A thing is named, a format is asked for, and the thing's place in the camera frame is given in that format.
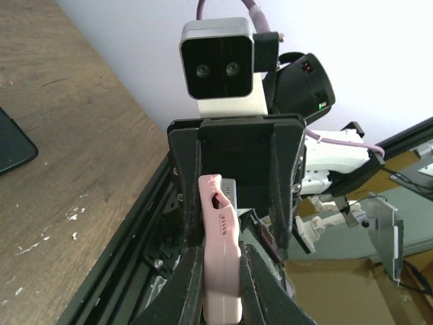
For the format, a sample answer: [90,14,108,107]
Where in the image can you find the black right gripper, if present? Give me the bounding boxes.
[167,114,305,260]

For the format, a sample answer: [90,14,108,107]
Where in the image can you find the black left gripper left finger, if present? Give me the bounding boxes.
[133,246,204,325]

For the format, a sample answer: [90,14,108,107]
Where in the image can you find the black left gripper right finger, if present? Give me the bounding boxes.
[240,243,316,325]

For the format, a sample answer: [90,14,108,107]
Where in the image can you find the pink phone case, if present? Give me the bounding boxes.
[198,174,242,324]

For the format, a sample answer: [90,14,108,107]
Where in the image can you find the teal edged black phone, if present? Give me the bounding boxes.
[0,108,39,175]

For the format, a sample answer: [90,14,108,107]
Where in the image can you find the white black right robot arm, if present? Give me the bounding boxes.
[167,114,385,249]

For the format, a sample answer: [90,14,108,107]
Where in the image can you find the black aluminium frame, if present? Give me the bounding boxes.
[58,119,432,324]

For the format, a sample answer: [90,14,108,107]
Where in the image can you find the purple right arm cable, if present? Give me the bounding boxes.
[196,0,385,156]

